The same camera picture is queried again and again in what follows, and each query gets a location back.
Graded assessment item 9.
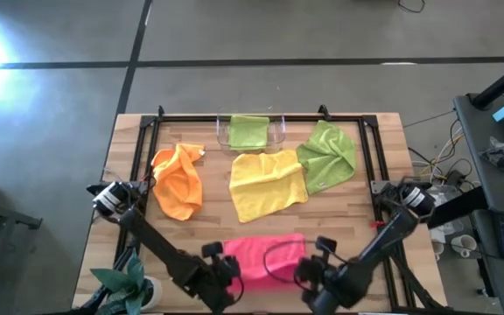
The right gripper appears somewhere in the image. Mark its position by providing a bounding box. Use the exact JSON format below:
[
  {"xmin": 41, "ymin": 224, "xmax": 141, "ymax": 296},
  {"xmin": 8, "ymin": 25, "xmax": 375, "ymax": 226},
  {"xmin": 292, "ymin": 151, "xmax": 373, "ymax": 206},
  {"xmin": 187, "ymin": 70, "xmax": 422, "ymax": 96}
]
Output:
[{"xmin": 294, "ymin": 256, "xmax": 336, "ymax": 314}]

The pink microfiber towel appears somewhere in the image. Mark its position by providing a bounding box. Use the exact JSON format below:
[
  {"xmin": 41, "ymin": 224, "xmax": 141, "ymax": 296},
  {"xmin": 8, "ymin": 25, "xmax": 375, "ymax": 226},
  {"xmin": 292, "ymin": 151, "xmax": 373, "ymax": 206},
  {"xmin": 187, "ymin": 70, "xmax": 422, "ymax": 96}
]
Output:
[{"xmin": 222, "ymin": 233, "xmax": 309, "ymax": 293}]

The yellow microfiber towel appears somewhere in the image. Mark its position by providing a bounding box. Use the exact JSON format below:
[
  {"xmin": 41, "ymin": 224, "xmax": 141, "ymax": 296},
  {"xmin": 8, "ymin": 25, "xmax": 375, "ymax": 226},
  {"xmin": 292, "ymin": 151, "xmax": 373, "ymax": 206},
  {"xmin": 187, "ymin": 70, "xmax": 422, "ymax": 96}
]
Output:
[{"xmin": 228, "ymin": 148, "xmax": 310, "ymax": 224}]

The orange microfiber towel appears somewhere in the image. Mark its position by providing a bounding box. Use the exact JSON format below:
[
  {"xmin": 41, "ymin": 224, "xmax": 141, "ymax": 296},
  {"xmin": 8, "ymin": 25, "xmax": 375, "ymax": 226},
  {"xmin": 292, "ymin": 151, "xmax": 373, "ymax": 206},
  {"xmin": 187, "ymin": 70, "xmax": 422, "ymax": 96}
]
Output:
[{"xmin": 150, "ymin": 143, "xmax": 207, "ymax": 222}]

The green microfiber towel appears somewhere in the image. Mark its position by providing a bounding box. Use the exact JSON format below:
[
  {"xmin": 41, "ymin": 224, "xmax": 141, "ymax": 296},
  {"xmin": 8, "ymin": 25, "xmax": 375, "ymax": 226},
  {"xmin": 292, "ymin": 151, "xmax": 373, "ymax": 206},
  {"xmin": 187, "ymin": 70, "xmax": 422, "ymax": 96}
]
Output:
[
  {"xmin": 295, "ymin": 120, "xmax": 358, "ymax": 196},
  {"xmin": 227, "ymin": 114, "xmax": 270, "ymax": 153}
]

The white plant pot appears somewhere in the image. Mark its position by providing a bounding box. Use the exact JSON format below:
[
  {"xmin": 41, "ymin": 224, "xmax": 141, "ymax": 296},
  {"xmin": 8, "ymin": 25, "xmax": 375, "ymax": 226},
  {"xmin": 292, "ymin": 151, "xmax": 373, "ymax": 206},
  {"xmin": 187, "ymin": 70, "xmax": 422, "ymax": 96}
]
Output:
[{"xmin": 140, "ymin": 275, "xmax": 165, "ymax": 310}]

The green artificial plant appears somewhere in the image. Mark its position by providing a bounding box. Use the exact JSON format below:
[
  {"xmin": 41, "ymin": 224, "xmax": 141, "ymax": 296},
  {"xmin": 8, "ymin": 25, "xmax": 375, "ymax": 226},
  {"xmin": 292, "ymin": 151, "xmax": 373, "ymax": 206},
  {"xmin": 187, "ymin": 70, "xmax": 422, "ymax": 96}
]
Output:
[{"xmin": 90, "ymin": 248, "xmax": 153, "ymax": 315}]

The white mug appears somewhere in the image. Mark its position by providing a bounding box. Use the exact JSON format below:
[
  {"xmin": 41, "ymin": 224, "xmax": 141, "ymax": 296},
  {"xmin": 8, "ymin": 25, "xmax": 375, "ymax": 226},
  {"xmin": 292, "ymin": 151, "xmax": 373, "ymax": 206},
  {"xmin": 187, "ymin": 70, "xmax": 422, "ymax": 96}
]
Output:
[
  {"xmin": 451, "ymin": 234, "xmax": 479, "ymax": 258},
  {"xmin": 430, "ymin": 239, "xmax": 445, "ymax": 262}
]

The white plastic item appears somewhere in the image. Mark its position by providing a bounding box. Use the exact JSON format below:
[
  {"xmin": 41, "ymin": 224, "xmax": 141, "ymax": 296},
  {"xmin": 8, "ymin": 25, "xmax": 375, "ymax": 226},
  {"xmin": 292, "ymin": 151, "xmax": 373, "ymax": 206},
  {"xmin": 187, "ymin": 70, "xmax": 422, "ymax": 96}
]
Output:
[{"xmin": 429, "ymin": 187, "xmax": 466, "ymax": 237}]

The black desk crossbar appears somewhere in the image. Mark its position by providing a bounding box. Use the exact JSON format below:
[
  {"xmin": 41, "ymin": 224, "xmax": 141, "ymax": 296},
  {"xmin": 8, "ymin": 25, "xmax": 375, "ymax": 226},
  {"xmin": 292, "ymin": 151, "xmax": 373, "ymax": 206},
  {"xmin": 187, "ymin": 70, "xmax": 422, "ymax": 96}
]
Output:
[{"xmin": 424, "ymin": 186, "xmax": 489, "ymax": 229}]

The clear plastic bin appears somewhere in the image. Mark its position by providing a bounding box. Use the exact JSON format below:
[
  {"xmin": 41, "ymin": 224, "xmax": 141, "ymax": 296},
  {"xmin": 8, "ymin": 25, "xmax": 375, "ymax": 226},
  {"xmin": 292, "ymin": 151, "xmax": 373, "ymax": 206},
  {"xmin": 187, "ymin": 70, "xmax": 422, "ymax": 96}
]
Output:
[{"xmin": 215, "ymin": 108, "xmax": 287, "ymax": 155}]

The black power adapter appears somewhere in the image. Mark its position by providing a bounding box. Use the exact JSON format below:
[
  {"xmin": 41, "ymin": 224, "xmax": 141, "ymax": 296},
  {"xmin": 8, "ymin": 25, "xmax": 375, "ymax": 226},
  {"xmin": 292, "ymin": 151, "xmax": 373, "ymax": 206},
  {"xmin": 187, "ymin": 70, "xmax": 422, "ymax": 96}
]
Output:
[{"xmin": 446, "ymin": 169, "xmax": 467, "ymax": 187}]

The grey side desk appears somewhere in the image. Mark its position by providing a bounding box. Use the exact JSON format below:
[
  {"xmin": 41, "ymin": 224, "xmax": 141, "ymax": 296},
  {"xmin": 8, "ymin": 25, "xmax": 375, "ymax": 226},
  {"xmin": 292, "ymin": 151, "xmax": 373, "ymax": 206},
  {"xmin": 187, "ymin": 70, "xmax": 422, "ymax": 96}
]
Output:
[{"xmin": 452, "ymin": 93, "xmax": 504, "ymax": 315}]

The black slanted pole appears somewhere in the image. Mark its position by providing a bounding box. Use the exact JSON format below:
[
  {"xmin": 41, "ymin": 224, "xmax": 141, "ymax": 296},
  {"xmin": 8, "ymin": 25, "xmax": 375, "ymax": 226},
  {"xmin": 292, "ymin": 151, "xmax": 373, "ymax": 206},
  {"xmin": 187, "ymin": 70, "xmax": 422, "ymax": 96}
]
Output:
[{"xmin": 470, "ymin": 54, "xmax": 504, "ymax": 110}]

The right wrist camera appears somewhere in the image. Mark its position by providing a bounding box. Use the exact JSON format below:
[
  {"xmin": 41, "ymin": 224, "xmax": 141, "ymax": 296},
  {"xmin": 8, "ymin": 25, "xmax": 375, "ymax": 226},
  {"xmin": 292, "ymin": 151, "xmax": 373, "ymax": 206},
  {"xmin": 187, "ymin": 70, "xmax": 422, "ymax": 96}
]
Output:
[{"xmin": 315, "ymin": 235, "xmax": 339, "ymax": 256}]

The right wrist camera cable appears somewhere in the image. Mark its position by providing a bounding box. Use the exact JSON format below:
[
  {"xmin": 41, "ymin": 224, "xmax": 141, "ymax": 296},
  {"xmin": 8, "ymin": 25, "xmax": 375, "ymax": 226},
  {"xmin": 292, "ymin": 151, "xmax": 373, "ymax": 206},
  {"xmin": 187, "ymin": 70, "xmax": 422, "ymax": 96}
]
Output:
[{"xmin": 262, "ymin": 239, "xmax": 319, "ymax": 284}]

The black diagonal frame strut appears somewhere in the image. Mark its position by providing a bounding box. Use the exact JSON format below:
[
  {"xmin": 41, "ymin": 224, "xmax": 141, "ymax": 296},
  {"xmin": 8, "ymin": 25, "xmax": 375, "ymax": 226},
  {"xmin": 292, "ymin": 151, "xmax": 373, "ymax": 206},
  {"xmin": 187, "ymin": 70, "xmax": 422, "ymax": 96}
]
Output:
[
  {"xmin": 381, "ymin": 227, "xmax": 448, "ymax": 312},
  {"xmin": 74, "ymin": 218, "xmax": 146, "ymax": 315}
]

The black aluminium table frame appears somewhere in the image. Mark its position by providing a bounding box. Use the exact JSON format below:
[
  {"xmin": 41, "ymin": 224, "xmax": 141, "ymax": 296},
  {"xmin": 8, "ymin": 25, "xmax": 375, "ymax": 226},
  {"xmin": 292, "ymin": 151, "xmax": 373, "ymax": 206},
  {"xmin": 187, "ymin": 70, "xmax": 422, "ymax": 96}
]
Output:
[{"xmin": 118, "ymin": 114, "xmax": 404, "ymax": 314}]

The floor cable bundle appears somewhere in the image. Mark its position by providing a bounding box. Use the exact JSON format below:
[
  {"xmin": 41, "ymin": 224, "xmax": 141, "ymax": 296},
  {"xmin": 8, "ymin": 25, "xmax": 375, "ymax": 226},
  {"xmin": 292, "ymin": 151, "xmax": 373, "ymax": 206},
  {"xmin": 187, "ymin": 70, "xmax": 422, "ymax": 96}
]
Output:
[{"xmin": 407, "ymin": 115, "xmax": 474, "ymax": 187}]

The black floor cable loop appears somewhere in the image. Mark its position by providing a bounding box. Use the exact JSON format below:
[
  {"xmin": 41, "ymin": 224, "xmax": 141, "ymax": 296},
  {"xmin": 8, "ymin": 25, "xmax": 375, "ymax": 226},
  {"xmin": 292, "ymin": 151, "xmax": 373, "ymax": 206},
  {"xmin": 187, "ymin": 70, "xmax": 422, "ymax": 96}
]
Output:
[{"xmin": 398, "ymin": 0, "xmax": 426, "ymax": 14}]

